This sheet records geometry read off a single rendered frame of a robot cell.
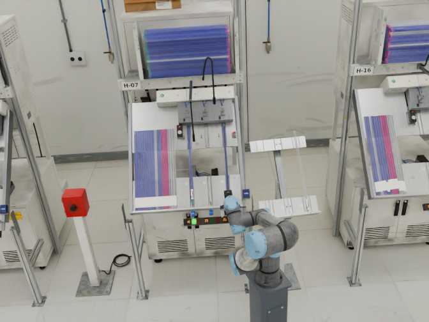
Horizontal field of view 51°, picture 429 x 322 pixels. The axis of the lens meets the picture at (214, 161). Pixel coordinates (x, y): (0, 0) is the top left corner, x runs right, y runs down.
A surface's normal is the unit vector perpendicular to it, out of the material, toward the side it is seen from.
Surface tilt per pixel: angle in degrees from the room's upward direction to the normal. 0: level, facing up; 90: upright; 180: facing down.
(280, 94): 90
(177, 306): 0
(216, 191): 45
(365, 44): 90
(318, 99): 90
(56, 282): 0
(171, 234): 87
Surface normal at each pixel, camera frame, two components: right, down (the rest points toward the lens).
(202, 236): 0.03, 0.50
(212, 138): -0.02, -0.25
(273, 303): 0.37, 0.45
